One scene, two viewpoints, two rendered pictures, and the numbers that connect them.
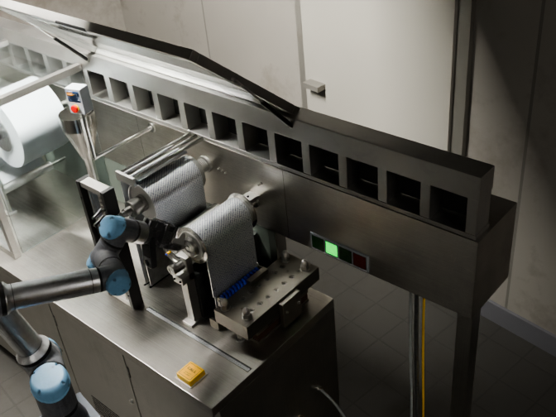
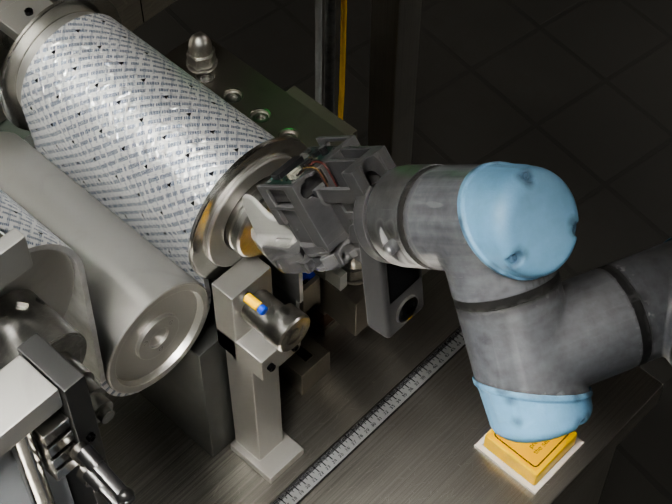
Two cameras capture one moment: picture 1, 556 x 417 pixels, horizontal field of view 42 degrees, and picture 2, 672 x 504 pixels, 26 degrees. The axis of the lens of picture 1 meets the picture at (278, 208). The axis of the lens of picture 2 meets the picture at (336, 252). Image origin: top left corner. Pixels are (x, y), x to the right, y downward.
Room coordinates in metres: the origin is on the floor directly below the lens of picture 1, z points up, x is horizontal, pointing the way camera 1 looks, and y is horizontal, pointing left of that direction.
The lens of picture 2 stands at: (1.95, 1.10, 2.26)
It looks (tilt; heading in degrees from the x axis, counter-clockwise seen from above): 54 degrees down; 269
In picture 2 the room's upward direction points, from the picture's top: straight up
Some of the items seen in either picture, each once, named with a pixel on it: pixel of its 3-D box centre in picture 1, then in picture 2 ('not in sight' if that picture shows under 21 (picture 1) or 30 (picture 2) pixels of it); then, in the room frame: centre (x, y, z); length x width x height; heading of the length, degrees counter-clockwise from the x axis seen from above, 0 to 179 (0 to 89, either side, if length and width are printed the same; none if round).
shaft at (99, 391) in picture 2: (123, 213); (81, 392); (2.12, 0.55, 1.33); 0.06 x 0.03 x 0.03; 136
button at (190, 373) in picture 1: (190, 373); (530, 439); (1.73, 0.36, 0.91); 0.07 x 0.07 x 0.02; 46
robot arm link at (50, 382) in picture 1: (52, 389); not in sight; (1.58, 0.76, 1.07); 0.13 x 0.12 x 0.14; 23
